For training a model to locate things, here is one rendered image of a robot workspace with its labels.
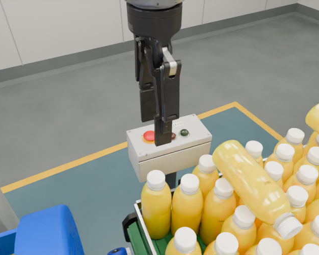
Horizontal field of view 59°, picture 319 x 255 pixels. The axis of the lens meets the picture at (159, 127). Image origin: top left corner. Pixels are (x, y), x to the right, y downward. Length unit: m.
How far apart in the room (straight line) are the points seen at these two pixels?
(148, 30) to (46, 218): 0.30
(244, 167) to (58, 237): 0.35
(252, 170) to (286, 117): 2.23
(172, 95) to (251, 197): 0.25
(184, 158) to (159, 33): 0.42
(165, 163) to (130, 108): 1.96
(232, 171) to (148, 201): 0.19
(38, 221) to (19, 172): 1.86
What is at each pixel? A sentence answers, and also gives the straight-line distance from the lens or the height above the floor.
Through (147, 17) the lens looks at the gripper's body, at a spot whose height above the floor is 1.46.
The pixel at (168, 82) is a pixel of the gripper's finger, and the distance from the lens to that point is 0.39.
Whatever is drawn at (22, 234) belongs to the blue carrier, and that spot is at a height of 1.23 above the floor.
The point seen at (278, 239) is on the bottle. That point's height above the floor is 1.07.
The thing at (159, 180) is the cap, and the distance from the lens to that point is 0.61.
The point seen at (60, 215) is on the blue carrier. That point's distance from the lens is 0.45.
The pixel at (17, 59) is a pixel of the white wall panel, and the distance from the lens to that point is 3.33.
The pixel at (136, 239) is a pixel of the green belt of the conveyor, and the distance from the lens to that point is 0.78.
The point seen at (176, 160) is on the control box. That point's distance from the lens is 0.73.
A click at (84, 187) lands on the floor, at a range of 2.05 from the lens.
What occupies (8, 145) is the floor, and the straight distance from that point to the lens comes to 2.56.
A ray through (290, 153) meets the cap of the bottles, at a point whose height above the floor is 1.11.
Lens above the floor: 1.58
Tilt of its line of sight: 41 degrees down
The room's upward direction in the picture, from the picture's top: straight up
